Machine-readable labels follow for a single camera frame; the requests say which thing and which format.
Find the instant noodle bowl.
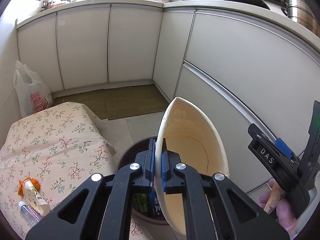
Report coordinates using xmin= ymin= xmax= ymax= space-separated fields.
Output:
xmin=154 ymin=97 xmax=229 ymax=235

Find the orange peel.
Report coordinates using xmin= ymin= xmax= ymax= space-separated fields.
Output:
xmin=18 ymin=177 xmax=41 ymax=197

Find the clear plastic water bottle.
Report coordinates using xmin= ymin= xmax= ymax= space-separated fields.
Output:
xmin=18 ymin=201 xmax=42 ymax=226

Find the green snack packet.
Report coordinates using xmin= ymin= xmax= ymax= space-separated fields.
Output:
xmin=135 ymin=194 xmax=149 ymax=215

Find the blue toothpaste box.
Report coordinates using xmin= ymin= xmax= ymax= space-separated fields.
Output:
xmin=149 ymin=192 xmax=164 ymax=220

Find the brown trash bin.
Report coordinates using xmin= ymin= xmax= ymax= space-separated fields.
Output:
xmin=117 ymin=137 xmax=169 ymax=226

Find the person's right hand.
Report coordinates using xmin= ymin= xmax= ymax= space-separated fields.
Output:
xmin=258 ymin=178 xmax=298 ymax=233

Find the brown floor mat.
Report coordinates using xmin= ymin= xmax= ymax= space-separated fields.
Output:
xmin=53 ymin=85 xmax=169 ymax=120

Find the floral tablecloth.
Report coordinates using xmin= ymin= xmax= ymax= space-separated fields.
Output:
xmin=0 ymin=101 xmax=156 ymax=240

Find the white plastic shopping bag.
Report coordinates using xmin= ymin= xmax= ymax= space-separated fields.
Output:
xmin=14 ymin=61 xmax=53 ymax=118

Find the stainless steel pot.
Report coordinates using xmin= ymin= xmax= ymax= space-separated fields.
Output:
xmin=281 ymin=0 xmax=319 ymax=37

